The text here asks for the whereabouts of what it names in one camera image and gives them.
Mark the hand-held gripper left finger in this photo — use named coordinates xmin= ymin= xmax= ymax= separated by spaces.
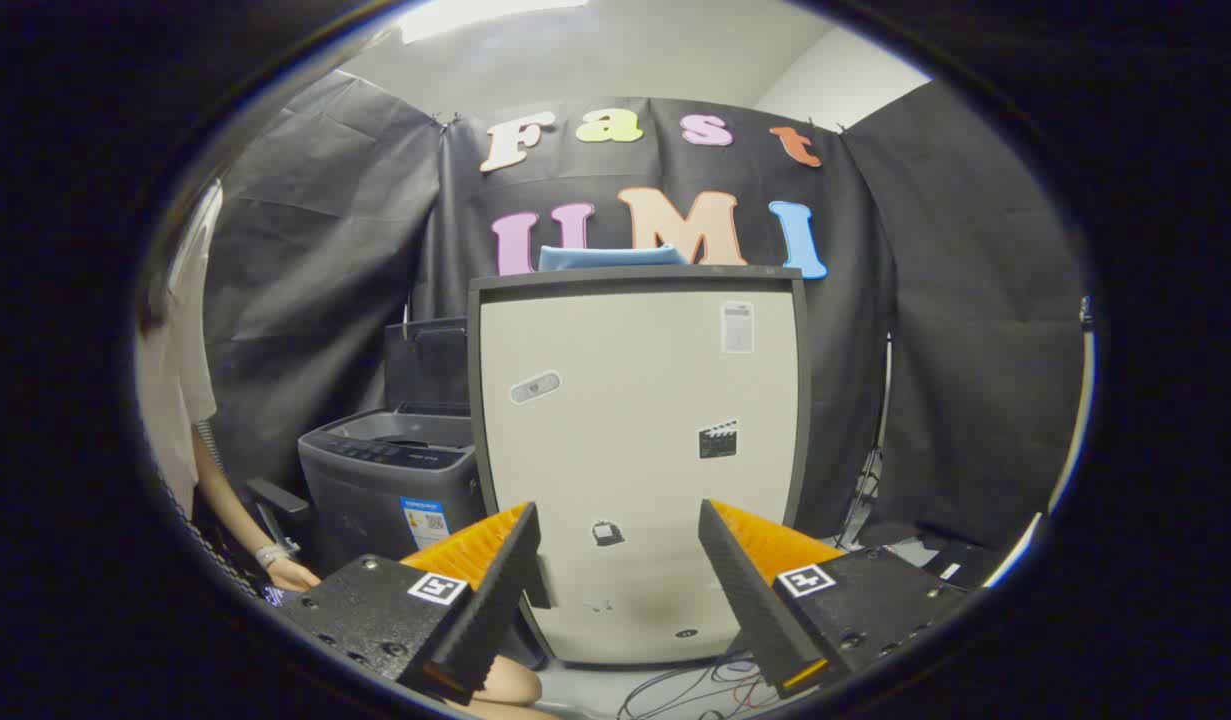
xmin=273 ymin=500 xmax=554 ymax=706

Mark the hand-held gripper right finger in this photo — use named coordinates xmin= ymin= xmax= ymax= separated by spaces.
xmin=699 ymin=498 xmax=966 ymax=701

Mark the grey washing machine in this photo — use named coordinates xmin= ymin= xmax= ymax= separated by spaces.
xmin=297 ymin=408 xmax=486 ymax=576

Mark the light blue polo shirt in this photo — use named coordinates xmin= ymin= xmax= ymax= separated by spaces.
xmin=538 ymin=243 xmax=691 ymax=273

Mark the person's leg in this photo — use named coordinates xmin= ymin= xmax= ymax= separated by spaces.
xmin=445 ymin=655 xmax=561 ymax=720

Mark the black light stand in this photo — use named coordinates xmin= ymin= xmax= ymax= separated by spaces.
xmin=835 ymin=335 xmax=894 ymax=546

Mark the black flat case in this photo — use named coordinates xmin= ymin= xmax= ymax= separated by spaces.
xmin=920 ymin=540 xmax=1011 ymax=591

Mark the black chair armrest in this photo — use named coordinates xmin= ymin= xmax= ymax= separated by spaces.
xmin=243 ymin=478 xmax=311 ymax=556

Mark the white pole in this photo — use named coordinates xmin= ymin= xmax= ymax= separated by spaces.
xmin=1005 ymin=300 xmax=1096 ymax=591

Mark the person's white shirt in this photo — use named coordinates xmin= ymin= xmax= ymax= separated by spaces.
xmin=135 ymin=180 xmax=224 ymax=521

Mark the black backdrop cloth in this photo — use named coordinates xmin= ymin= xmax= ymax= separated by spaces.
xmin=203 ymin=70 xmax=1086 ymax=551

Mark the bundle of floor cables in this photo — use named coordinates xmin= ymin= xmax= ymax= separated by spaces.
xmin=615 ymin=655 xmax=786 ymax=720

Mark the beige cabinet with grey frame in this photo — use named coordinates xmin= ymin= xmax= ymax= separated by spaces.
xmin=467 ymin=265 xmax=811 ymax=669

